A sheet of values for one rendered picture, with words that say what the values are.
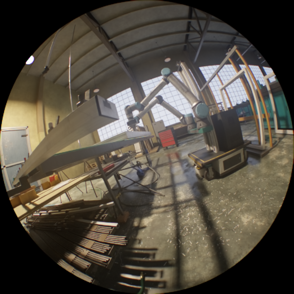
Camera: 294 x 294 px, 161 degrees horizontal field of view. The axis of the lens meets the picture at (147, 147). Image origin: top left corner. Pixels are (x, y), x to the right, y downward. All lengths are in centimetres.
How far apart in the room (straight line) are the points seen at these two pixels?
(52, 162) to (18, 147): 686
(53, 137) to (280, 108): 364
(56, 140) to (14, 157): 690
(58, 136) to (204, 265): 87
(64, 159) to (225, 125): 158
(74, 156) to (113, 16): 800
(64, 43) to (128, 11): 436
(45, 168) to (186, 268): 88
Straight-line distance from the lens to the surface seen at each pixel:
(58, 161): 42
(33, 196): 129
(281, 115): 357
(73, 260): 78
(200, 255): 85
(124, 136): 99
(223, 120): 151
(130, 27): 878
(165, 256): 89
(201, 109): 113
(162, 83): 143
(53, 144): 17
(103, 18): 808
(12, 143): 725
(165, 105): 190
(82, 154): 50
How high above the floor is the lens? 79
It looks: 4 degrees down
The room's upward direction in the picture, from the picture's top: 19 degrees counter-clockwise
